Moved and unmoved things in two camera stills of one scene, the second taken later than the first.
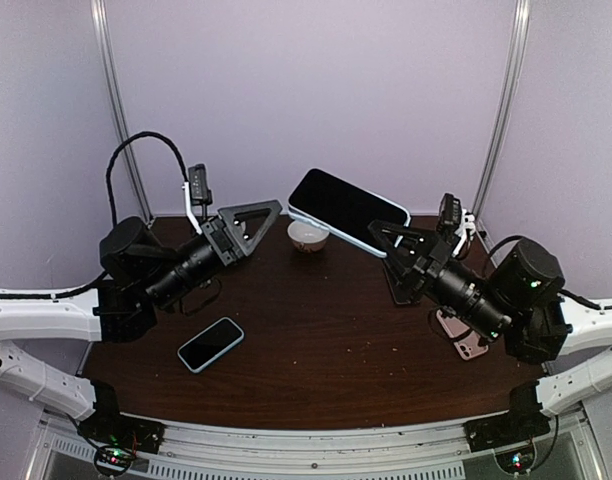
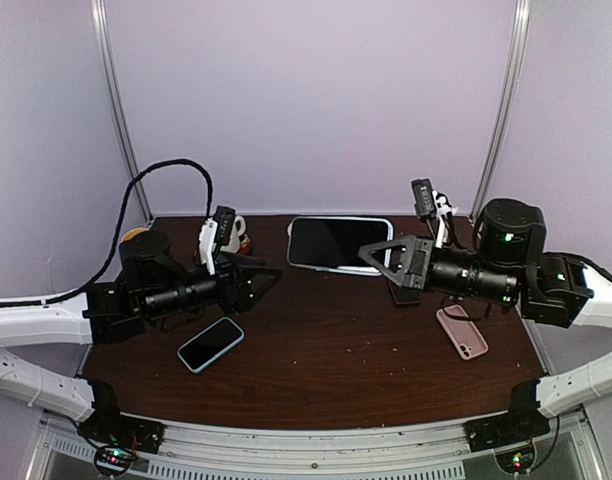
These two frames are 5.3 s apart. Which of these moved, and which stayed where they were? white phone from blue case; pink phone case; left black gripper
Moved: white phone from blue case; left black gripper
Stayed: pink phone case
